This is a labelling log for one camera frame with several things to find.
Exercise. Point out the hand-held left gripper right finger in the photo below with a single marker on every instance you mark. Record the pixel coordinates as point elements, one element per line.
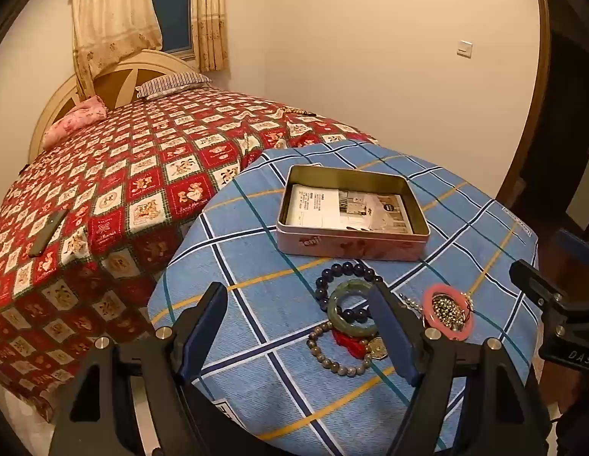
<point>394,332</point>

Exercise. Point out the blue plaid cloth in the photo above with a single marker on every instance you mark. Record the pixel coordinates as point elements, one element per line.
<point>256,247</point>

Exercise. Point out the green jade bangle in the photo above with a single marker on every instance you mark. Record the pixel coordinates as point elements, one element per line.
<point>354,331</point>

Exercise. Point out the pink floral pillow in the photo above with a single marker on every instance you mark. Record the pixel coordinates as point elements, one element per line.
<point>71,121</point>

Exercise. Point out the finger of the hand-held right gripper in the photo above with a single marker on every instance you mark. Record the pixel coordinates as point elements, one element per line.
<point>579,249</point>
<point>532,280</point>

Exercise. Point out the cream wooden headboard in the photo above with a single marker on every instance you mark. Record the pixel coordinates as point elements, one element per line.
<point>128,69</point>

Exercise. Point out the window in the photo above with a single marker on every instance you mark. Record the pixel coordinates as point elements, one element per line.
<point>173,14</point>

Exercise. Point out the striped pillow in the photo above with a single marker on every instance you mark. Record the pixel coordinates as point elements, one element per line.
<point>175,83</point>

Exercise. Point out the pink bangle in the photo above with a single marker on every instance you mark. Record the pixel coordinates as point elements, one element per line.
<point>428,311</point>

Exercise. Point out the pink metal tin box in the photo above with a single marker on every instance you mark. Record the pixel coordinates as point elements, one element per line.
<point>351,247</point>

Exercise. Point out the brown wooden door frame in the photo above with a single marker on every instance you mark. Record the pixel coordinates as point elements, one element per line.
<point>532,104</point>

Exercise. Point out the white light switch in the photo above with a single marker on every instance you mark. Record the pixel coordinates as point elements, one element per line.
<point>464,48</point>

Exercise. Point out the wide beige curtain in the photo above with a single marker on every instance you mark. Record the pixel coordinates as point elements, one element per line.
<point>109,19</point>

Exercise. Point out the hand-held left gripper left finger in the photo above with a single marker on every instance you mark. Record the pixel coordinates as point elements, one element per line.
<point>204,337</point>

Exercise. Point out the narrow beige curtain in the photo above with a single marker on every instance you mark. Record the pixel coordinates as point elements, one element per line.
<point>209,19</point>

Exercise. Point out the black phone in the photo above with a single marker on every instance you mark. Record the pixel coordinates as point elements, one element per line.
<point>47,232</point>

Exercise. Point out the printed paper leaflet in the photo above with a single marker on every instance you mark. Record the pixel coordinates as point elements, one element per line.
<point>323,206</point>

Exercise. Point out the red patchwork bed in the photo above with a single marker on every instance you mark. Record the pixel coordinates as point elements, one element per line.
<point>133,175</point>

